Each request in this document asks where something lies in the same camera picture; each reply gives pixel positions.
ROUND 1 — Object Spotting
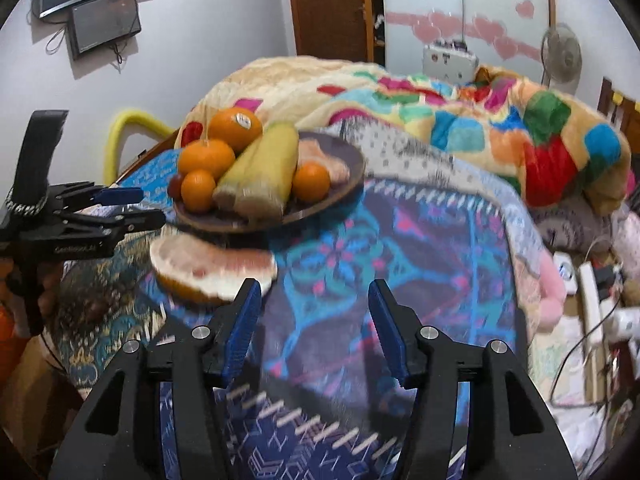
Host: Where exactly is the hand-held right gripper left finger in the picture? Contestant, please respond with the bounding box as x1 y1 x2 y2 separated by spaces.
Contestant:
47 277 263 480

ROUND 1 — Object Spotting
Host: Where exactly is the white power strip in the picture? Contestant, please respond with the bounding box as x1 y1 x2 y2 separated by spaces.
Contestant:
577 261 608 333

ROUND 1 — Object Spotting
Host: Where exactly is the black and white patterned cloth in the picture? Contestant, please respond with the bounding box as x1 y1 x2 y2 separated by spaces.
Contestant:
325 112 531 201

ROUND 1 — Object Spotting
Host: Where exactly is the standing fan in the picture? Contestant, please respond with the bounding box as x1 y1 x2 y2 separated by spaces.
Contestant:
540 22 583 90

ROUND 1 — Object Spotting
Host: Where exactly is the white charger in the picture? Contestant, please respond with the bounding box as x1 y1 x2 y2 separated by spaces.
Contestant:
552 252 581 293

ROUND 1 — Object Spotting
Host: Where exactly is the large pomelo slice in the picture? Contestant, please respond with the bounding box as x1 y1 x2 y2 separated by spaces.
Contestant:
149 232 279 307

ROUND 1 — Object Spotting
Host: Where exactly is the colourful patchwork blanket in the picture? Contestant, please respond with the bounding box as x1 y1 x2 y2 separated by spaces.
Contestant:
172 55 632 216

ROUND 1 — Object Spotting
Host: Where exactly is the white box appliance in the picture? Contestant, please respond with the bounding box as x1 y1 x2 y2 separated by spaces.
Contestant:
423 42 480 82

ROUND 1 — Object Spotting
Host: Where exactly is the pink plush toy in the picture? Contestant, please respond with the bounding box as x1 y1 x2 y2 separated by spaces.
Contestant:
535 250 569 328

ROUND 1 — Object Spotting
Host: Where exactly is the brown wooden door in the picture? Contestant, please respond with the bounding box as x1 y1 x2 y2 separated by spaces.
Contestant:
286 0 375 63

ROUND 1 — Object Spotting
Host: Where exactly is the black television cable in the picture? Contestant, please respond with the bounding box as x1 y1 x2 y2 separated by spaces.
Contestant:
44 22 68 56

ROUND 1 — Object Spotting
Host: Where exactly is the blue patterned bedspread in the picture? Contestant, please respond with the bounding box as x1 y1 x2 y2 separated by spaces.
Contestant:
52 150 546 480

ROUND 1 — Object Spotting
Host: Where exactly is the large orange with sticker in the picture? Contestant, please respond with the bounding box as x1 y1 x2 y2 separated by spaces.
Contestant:
207 106 264 153

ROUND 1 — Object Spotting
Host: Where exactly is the brown sweet potato piece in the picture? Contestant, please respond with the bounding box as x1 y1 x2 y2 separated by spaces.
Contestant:
297 139 352 184

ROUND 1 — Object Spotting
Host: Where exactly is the wooden bed headboard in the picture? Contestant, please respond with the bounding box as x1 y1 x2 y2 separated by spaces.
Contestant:
597 76 640 138

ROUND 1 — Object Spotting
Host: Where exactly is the corn cob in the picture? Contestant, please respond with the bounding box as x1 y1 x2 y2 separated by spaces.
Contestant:
212 135 273 207
235 122 301 221

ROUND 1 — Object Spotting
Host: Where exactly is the yellow foam tube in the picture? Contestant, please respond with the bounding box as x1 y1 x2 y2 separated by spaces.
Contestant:
104 108 176 183

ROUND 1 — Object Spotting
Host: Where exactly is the large plain orange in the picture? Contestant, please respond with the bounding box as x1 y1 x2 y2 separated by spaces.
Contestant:
178 139 236 178

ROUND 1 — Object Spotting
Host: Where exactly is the wardrobe with heart stickers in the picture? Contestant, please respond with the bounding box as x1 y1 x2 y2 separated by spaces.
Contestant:
367 0 557 81

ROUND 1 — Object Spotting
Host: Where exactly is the small orange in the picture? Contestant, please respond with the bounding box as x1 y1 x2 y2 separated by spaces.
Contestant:
180 169 217 213
292 161 332 203

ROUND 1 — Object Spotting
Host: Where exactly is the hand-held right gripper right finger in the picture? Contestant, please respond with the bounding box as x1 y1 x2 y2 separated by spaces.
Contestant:
367 278 576 480

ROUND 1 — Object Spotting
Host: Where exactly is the small black monitor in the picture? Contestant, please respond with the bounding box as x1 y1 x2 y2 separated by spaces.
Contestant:
67 0 143 61

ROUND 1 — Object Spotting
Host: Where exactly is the dark purple plate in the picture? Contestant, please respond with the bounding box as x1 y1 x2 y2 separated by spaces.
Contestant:
172 131 366 233

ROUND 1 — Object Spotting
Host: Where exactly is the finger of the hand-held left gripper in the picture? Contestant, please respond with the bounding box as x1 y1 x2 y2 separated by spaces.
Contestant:
47 182 146 207
55 207 167 241

